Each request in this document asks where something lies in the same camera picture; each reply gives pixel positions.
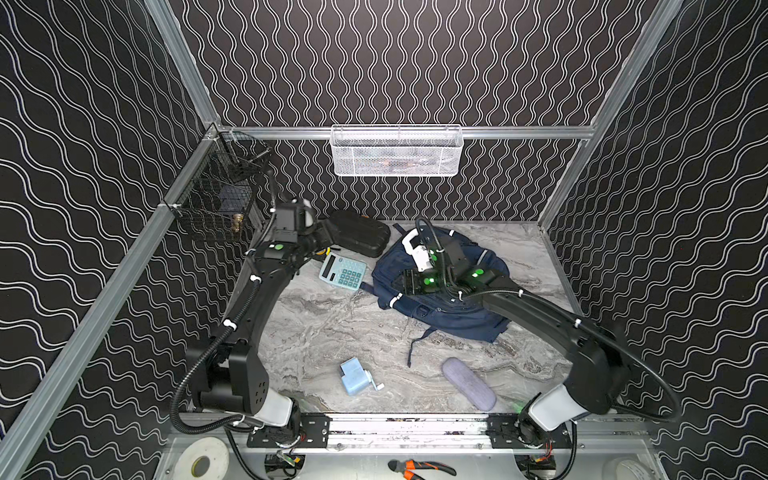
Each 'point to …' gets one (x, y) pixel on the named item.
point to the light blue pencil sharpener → (355, 377)
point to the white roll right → (625, 468)
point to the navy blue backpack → (467, 317)
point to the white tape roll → (213, 449)
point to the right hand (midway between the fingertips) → (395, 281)
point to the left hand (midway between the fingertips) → (329, 226)
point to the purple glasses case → (471, 385)
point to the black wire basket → (215, 196)
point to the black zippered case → (359, 233)
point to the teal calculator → (344, 271)
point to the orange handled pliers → (407, 468)
